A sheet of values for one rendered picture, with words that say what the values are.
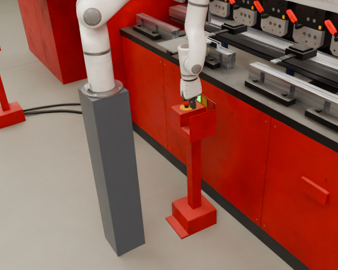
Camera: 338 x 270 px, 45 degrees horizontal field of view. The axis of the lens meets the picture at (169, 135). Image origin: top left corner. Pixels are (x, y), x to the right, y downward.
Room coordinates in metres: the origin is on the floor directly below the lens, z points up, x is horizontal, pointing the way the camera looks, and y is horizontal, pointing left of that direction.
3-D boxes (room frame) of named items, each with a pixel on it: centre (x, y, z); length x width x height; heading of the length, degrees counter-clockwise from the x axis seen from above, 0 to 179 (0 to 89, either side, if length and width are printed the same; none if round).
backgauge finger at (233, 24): (2.46, -0.38, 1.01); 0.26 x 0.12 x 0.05; 121
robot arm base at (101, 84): (1.73, 0.30, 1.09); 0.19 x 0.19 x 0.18
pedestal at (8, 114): (3.27, 1.45, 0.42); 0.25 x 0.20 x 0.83; 121
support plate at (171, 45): (2.29, -0.12, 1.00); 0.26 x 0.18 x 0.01; 121
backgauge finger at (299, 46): (2.00, -0.66, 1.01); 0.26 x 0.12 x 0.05; 121
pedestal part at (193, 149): (1.87, -0.13, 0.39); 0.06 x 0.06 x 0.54; 27
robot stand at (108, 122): (1.73, 0.30, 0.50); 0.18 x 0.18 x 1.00; 30
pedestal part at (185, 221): (1.86, -0.10, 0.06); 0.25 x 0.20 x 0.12; 117
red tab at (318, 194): (1.41, -0.64, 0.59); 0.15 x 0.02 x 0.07; 31
